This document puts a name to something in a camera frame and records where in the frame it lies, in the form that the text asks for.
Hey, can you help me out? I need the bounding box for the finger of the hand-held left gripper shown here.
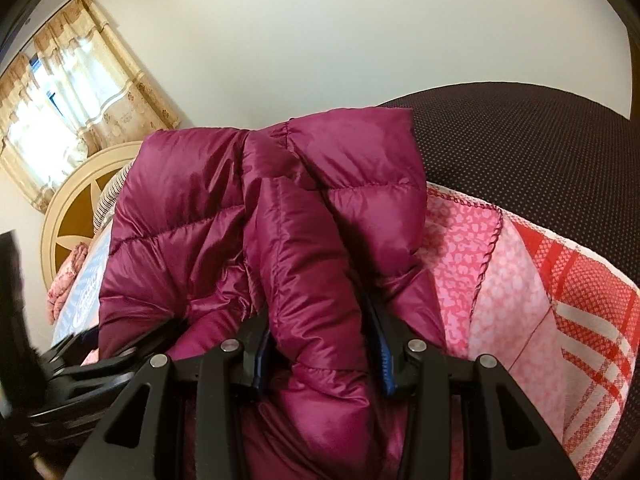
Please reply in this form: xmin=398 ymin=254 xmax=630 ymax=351
xmin=35 ymin=317 xmax=188 ymax=377
xmin=27 ymin=360 xmax=140 ymax=428

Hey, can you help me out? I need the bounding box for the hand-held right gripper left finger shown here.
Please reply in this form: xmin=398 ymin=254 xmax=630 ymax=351
xmin=62 ymin=311 xmax=274 ymax=480

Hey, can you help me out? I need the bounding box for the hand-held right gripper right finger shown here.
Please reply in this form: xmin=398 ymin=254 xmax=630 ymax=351
xmin=367 ymin=296 xmax=583 ymax=480

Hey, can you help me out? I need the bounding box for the magenta down jacket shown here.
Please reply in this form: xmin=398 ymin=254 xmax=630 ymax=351
xmin=97 ymin=106 xmax=449 ymax=480

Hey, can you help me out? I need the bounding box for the blue printed bed sheet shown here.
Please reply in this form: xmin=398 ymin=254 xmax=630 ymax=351
xmin=52 ymin=230 xmax=115 ymax=361

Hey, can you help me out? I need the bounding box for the pink floral quilt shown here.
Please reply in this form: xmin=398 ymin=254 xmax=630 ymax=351
xmin=45 ymin=239 xmax=92 ymax=327

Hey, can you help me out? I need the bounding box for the cream headboard with star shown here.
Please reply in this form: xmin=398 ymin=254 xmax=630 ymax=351
xmin=40 ymin=140 xmax=147 ymax=295

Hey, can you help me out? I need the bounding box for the pink patterned blanket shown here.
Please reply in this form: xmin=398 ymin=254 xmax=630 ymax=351
xmin=424 ymin=184 xmax=567 ymax=480

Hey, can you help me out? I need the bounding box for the striped pillow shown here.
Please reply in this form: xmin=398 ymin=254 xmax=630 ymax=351
xmin=92 ymin=161 xmax=137 ymax=235

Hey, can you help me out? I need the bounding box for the red plaid blanket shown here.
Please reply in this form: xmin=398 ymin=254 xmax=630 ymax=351
xmin=501 ymin=209 xmax=640 ymax=480

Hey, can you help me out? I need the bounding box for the beige floral curtain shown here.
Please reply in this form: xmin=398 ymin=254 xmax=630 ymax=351
xmin=0 ymin=0 xmax=182 ymax=212

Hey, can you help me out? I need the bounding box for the dark dotted cloth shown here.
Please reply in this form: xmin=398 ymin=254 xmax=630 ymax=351
xmin=375 ymin=80 xmax=640 ymax=282

